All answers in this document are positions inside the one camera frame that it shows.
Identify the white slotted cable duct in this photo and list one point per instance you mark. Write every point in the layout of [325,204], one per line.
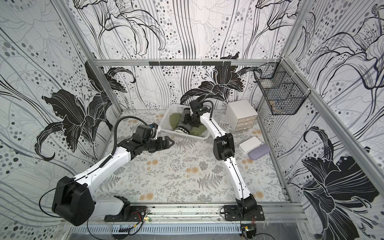
[159,229]

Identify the white plastic laundry basket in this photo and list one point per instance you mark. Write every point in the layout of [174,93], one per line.
[165,125]

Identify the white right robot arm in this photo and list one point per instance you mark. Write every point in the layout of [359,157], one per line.
[224,152]

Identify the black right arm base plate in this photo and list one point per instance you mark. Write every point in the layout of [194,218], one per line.
[233,213]

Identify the black wall hook rail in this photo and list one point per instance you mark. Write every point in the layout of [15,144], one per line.
[190,63]

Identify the white mini drawer cabinet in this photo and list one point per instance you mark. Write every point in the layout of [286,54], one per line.
[241,115]

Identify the green knitted scarf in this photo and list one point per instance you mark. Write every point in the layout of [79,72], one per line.
[198,131]
[174,120]

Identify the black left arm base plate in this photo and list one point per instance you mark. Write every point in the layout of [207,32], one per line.
[128,213]

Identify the black white patterned scarf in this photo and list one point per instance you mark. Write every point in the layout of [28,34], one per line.
[184,126]

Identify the black wire wall basket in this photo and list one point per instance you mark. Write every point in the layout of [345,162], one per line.
[279,88]

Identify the lavender flat pad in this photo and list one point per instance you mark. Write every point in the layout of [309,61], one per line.
[259,152]

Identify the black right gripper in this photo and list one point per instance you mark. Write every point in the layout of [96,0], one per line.
[193,119]

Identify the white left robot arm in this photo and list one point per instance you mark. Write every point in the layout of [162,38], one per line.
[73,199]

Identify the white rectangular box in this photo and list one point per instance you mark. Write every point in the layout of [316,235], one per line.
[249,145]

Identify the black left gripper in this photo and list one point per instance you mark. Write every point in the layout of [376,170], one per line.
[160,146]

